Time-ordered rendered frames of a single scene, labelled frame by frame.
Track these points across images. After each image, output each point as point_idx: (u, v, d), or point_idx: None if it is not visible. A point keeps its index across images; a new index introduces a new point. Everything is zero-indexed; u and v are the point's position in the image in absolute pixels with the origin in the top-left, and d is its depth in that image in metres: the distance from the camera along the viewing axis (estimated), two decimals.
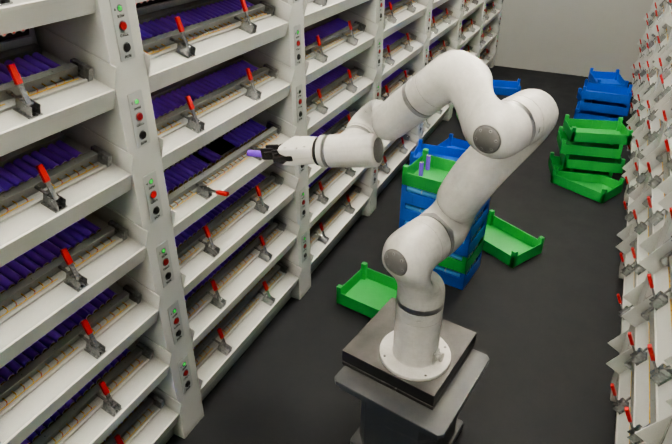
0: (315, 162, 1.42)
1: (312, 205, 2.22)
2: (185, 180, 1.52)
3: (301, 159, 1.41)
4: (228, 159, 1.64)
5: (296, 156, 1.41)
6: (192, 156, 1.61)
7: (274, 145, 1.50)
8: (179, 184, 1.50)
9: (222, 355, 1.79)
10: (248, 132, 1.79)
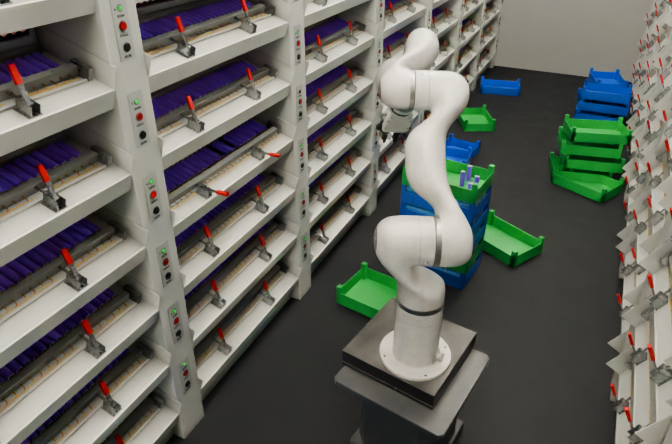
0: None
1: (312, 205, 2.22)
2: (185, 180, 1.52)
3: None
4: (228, 159, 1.64)
5: None
6: (192, 156, 1.61)
7: (387, 137, 2.05)
8: (179, 184, 1.50)
9: (222, 355, 1.79)
10: (248, 132, 1.79)
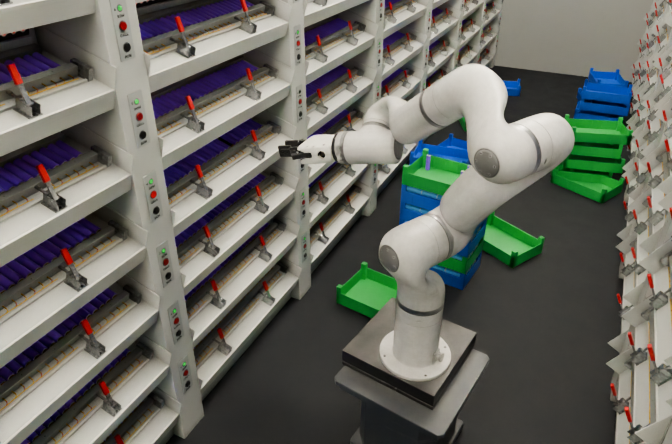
0: None
1: (312, 205, 2.22)
2: (180, 177, 1.52)
3: None
4: (223, 156, 1.64)
5: None
6: (187, 154, 1.61)
7: (291, 155, 1.50)
8: (174, 181, 1.50)
9: (222, 355, 1.79)
10: (244, 130, 1.80)
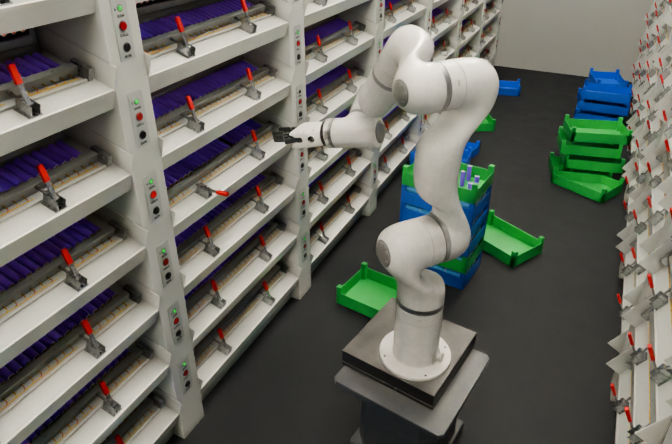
0: None
1: (312, 205, 2.22)
2: (181, 177, 1.52)
3: None
4: (223, 156, 1.64)
5: None
6: (187, 154, 1.61)
7: (284, 141, 1.64)
8: (174, 181, 1.50)
9: (222, 355, 1.79)
10: (244, 130, 1.80)
